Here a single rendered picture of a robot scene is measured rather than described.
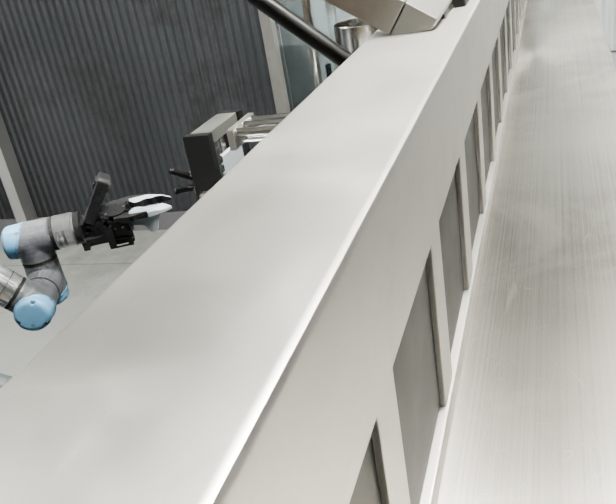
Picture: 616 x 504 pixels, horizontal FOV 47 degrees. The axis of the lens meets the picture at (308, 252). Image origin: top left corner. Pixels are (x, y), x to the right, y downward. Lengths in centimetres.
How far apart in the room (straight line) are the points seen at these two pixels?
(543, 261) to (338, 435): 47
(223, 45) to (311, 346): 409
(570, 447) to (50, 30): 450
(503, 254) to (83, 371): 54
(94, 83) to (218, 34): 91
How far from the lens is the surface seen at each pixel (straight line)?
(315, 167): 33
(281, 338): 20
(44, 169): 517
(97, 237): 163
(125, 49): 456
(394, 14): 62
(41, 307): 153
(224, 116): 136
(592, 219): 76
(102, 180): 157
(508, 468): 47
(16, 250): 164
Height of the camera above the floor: 176
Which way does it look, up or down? 25 degrees down
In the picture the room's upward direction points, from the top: 10 degrees counter-clockwise
